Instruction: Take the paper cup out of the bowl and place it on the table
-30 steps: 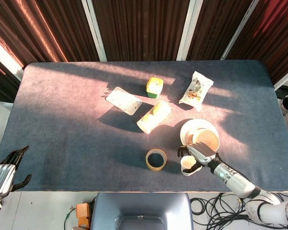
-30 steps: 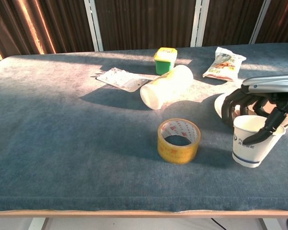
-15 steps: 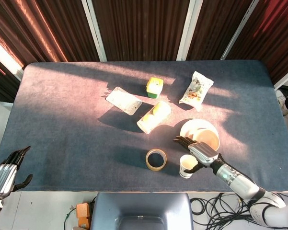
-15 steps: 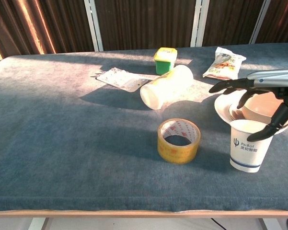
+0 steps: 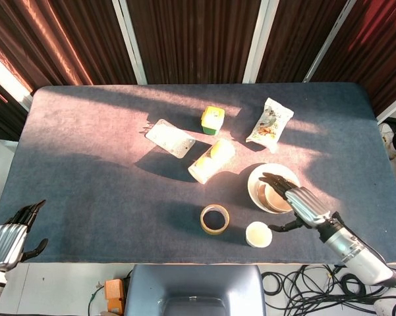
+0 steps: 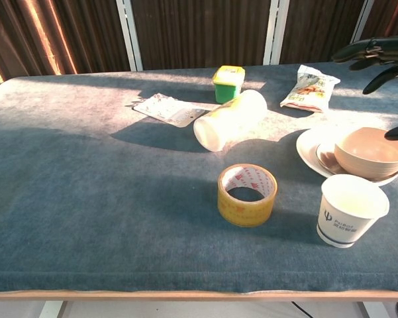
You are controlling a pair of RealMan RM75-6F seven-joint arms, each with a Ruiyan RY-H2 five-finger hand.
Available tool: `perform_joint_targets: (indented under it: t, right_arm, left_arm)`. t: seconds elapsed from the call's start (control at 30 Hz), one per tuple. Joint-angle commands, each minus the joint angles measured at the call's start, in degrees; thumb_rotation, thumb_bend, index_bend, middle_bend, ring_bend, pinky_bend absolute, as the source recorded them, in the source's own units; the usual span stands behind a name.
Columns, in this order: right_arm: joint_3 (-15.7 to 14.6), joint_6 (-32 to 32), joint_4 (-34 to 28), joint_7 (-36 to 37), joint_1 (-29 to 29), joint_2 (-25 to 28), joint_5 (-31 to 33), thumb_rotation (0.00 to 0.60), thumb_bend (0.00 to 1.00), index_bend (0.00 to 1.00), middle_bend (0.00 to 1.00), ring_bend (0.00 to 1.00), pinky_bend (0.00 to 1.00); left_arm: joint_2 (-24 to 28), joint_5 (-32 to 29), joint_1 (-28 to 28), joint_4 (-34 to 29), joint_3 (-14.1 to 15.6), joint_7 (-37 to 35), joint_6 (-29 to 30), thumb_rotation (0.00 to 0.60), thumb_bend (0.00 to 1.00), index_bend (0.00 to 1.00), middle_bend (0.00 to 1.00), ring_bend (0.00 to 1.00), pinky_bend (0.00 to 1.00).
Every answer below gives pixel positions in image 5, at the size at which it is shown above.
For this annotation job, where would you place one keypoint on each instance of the flat white blister pack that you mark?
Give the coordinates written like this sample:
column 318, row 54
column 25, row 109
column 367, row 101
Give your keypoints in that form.
column 169, row 138

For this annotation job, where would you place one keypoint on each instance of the yellow packing tape roll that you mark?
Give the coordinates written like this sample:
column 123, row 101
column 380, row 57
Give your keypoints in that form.
column 214, row 230

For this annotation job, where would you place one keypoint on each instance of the white paper cup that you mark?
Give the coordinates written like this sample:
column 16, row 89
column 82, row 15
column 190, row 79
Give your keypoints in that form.
column 258, row 234

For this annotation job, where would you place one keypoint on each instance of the shiny red-brown curtain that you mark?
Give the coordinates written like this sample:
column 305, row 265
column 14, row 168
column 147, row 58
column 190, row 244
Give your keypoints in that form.
column 52, row 39

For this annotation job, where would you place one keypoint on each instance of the white snack bag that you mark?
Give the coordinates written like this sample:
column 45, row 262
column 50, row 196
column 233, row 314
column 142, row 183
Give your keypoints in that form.
column 270, row 125

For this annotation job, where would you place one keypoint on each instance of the white shoe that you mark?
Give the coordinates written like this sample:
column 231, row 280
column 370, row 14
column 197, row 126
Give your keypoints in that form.
column 385, row 135

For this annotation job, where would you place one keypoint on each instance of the blue table cloth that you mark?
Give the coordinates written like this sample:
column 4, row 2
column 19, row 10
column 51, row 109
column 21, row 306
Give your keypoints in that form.
column 85, row 184

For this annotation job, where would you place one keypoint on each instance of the dark brown ribbed curtain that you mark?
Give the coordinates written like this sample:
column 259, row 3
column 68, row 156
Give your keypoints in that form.
column 375, row 49
column 194, row 39
column 296, row 39

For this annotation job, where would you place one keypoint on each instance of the white frame post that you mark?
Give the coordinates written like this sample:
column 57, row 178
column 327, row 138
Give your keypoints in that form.
column 130, row 42
column 329, row 39
column 258, row 42

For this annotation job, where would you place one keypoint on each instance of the green container with yellow lid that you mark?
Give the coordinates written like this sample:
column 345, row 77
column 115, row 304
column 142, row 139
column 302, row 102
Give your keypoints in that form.
column 213, row 120

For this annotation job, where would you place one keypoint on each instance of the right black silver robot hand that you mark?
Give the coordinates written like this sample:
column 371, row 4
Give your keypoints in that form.
column 304, row 205

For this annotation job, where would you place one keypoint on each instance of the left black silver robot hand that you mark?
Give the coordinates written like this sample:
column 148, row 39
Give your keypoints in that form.
column 5, row 242

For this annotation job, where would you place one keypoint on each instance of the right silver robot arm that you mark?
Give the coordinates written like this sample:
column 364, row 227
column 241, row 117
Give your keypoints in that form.
column 356, row 253

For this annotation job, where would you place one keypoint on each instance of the orange box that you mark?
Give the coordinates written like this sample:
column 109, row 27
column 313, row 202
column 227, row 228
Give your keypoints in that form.
column 114, row 293

